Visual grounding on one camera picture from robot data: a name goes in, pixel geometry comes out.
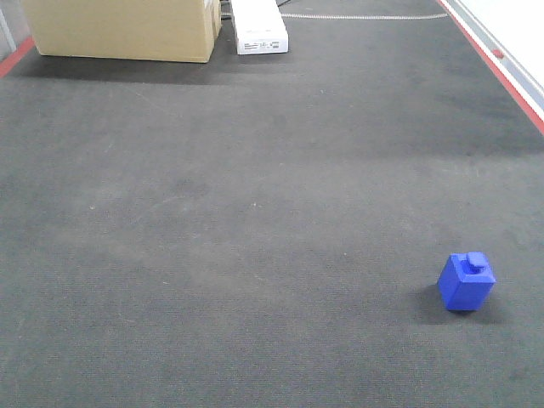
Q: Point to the blue plastic block part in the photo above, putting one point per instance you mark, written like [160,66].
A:
[466,281]

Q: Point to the long white cardboard box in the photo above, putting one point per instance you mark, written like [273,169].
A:
[259,27]

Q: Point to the brown cardboard box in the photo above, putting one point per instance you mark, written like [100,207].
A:
[176,31]

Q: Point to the red edge strip right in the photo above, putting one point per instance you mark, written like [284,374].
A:
[493,64]

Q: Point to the red edge strip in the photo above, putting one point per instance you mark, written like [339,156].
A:
[12,60]
[493,64]

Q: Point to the red edge strip left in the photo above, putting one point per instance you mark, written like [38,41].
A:
[12,60]

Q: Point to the white conveyor side rail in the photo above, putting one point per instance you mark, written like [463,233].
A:
[510,38]

